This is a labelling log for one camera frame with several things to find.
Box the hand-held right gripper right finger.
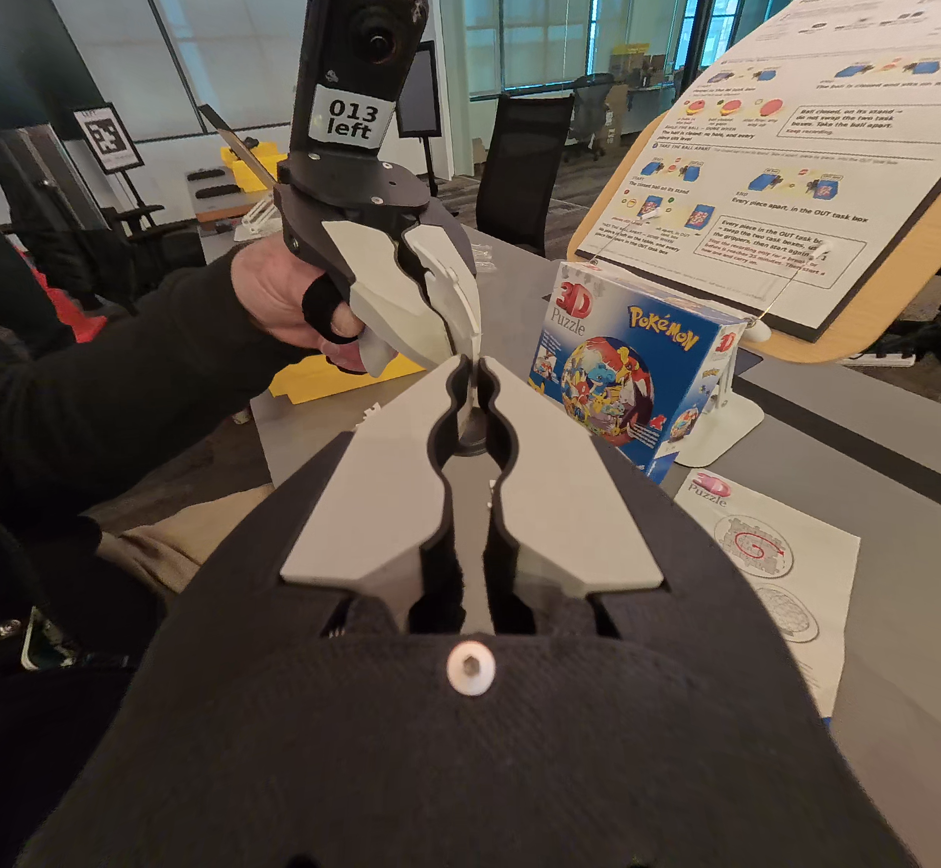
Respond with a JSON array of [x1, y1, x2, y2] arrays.
[[476, 357, 666, 634]]

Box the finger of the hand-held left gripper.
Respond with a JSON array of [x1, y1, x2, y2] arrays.
[[403, 223, 484, 360], [322, 221, 454, 371]]

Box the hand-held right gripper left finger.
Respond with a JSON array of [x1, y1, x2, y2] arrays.
[[279, 355, 473, 634]]

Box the white curved puzzle ball section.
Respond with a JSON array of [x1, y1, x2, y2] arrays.
[[463, 350, 492, 443]]

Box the person's left forearm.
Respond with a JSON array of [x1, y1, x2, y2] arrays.
[[0, 243, 291, 538]]

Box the colourful puzzle box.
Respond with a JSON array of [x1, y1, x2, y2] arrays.
[[528, 262, 747, 484]]

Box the paper puzzle leaflet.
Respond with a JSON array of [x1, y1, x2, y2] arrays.
[[672, 469, 861, 718]]

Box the person's left hand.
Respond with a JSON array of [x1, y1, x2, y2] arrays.
[[230, 231, 369, 374]]

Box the black screen on pole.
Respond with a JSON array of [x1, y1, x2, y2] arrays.
[[397, 41, 442, 196]]

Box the tilted grey board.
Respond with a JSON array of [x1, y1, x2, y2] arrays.
[[197, 104, 279, 191]]

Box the yellow plastic bin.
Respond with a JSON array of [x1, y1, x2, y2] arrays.
[[268, 348, 429, 406], [219, 141, 289, 191]]

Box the person's beige trousers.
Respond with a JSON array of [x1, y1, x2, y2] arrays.
[[79, 482, 276, 601]]

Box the black armchair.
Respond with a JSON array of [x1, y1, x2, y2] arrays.
[[103, 203, 207, 274]]

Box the black mesh office chair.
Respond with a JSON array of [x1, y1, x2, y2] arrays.
[[566, 72, 615, 164]]

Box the small marker sign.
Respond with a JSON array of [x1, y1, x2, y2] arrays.
[[72, 102, 159, 222]]

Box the large black television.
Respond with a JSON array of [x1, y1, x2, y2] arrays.
[[0, 0, 111, 134]]

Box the wooden instruction board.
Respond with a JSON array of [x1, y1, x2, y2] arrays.
[[566, 0, 941, 363]]

